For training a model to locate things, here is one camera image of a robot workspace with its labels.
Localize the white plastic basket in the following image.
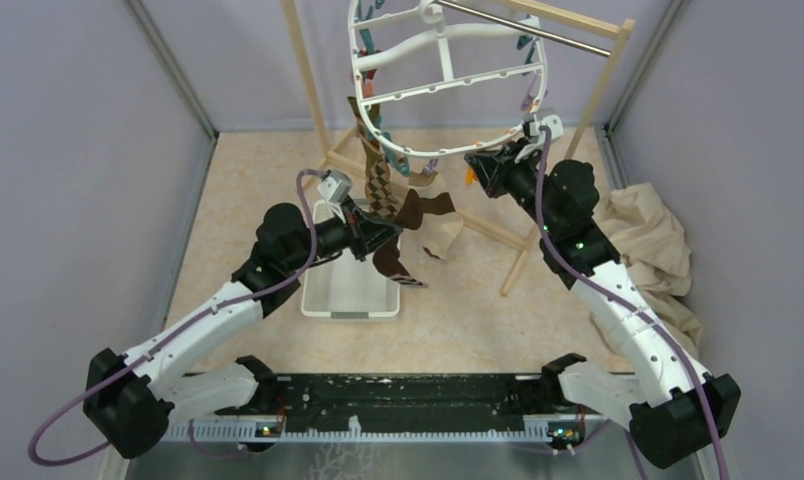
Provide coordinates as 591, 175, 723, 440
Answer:
300, 199, 402, 321

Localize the wooden drying rack frame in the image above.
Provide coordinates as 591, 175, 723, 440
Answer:
279, 0, 636, 297

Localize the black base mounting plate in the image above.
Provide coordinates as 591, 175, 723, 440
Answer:
219, 373, 604, 451

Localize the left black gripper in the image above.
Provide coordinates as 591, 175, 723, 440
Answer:
286, 195, 403, 272

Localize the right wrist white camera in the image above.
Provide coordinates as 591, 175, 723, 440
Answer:
521, 110, 564, 148

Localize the metal hanging rod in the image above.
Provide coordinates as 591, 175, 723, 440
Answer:
434, 0, 612, 58

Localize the dark brown sock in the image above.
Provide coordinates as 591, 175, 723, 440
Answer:
371, 190, 436, 288

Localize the purple cable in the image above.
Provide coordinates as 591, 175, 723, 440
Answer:
533, 125, 731, 480
27, 168, 327, 468

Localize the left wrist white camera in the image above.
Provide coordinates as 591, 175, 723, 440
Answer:
317, 169, 352, 213

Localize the wrist white camera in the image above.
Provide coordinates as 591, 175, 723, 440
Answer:
317, 169, 352, 213
521, 110, 564, 148

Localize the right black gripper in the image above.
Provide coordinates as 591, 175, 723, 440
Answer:
470, 135, 560, 234

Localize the brown checkered sock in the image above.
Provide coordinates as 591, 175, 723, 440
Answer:
365, 148, 399, 220

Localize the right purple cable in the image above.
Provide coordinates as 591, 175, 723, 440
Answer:
533, 125, 731, 480

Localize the white round clip hanger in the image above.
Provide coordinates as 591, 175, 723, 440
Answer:
346, 1, 553, 158

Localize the beige brown sock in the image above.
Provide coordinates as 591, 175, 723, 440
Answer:
408, 168, 464, 260

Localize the orange green sock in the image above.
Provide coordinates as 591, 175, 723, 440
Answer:
347, 96, 388, 176

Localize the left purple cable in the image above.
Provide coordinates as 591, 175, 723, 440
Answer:
27, 168, 327, 468

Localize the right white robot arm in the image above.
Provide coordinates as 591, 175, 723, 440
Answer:
464, 151, 741, 479

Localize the white slotted cable duct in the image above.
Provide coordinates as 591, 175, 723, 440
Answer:
161, 416, 552, 443

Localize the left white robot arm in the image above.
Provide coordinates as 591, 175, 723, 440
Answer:
82, 199, 402, 459

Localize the beige crumpled cloth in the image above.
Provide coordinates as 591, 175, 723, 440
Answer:
594, 183, 703, 359

